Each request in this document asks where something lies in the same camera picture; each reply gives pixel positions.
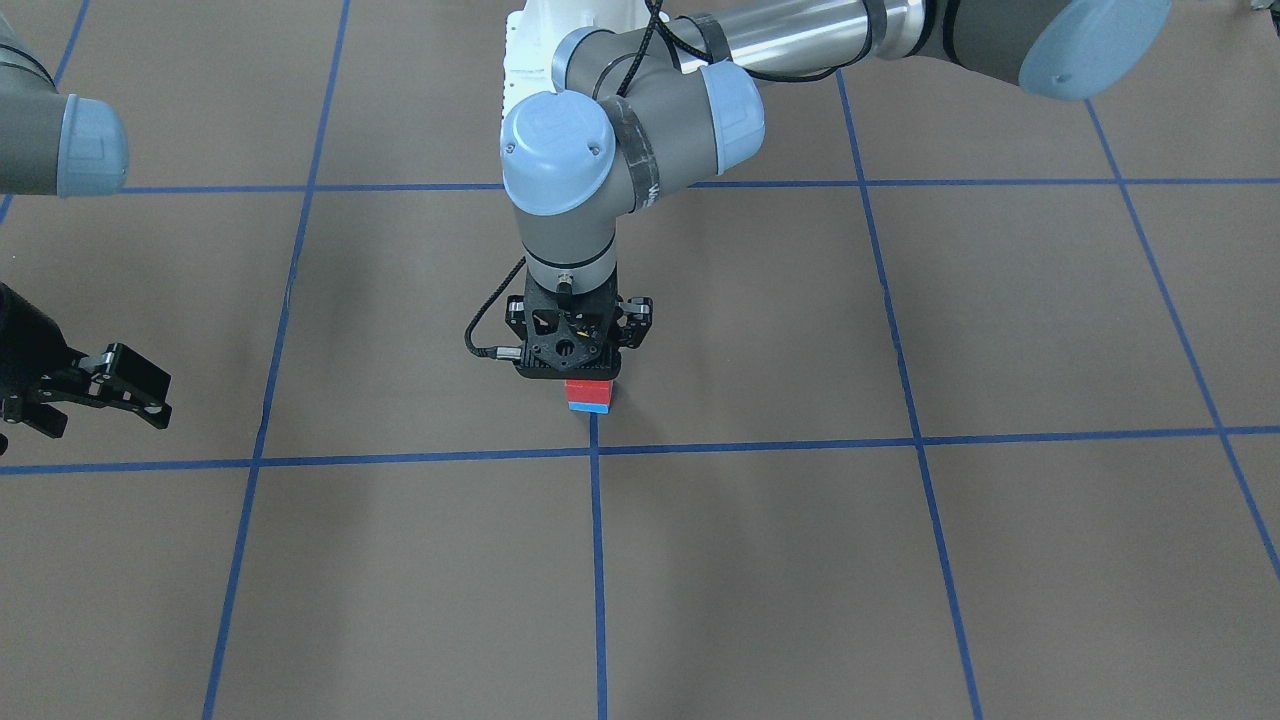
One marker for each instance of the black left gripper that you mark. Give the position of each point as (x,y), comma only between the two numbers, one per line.
(637,317)

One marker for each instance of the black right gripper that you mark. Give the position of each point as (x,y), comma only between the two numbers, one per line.
(22,345)

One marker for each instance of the red foam block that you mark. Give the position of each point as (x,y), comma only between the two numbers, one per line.
(579,391)

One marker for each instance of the blue foam block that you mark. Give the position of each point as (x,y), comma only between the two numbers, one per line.
(582,406)

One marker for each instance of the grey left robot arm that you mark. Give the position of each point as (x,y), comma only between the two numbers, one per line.
(630,117)

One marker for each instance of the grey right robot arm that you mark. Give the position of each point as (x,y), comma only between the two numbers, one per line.
(63,145)

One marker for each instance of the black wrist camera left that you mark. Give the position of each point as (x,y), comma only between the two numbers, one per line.
(567,355)

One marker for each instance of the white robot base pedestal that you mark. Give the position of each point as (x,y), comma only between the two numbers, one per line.
(532,61)

